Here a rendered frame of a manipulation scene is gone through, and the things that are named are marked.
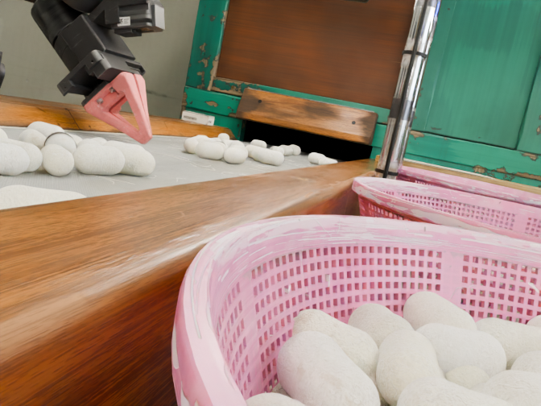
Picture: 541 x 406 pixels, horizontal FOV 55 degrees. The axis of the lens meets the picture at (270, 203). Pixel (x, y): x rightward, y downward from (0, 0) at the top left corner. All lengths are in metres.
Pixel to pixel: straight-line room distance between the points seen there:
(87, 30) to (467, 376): 0.55
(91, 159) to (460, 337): 0.26
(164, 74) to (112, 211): 1.98
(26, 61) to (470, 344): 2.33
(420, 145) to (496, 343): 0.97
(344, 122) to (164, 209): 0.95
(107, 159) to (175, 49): 1.78
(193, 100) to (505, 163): 0.70
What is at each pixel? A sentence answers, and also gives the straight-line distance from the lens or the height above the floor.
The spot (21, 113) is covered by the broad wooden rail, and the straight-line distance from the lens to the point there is 0.63.
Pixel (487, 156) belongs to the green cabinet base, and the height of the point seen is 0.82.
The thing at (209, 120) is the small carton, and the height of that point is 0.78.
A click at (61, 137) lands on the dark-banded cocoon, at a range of 0.40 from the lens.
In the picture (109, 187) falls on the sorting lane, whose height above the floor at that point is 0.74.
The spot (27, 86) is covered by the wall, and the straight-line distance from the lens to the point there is 2.42.
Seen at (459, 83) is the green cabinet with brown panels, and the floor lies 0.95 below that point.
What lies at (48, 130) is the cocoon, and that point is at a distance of 0.47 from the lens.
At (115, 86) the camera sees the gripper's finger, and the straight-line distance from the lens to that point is 0.63.
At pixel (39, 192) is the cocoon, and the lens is 0.19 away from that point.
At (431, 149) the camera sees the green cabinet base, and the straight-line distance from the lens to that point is 1.15.
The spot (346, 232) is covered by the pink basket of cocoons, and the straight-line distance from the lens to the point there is 0.20.
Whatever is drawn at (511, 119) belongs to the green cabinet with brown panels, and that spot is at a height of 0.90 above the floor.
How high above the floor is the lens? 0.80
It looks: 9 degrees down
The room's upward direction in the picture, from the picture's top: 12 degrees clockwise
